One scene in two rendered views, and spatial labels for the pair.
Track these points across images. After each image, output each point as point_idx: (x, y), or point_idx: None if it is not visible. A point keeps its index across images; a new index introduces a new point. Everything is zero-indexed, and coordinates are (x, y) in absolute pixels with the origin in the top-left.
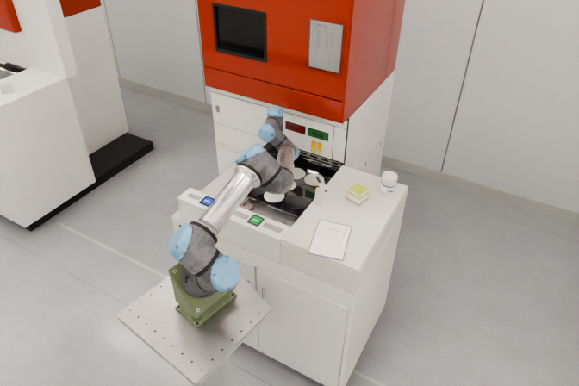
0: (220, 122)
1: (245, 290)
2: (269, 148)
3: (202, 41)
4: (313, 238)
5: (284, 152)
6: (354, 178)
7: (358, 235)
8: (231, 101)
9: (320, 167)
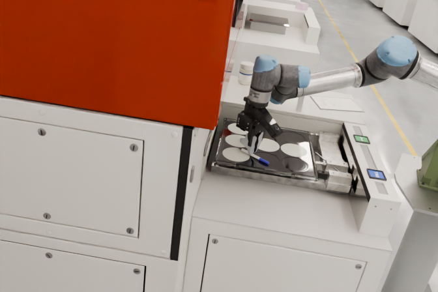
0: (188, 201)
1: (405, 167)
2: (270, 115)
3: (231, 21)
4: (345, 110)
5: (312, 75)
6: (239, 94)
7: (316, 94)
8: (199, 131)
9: None
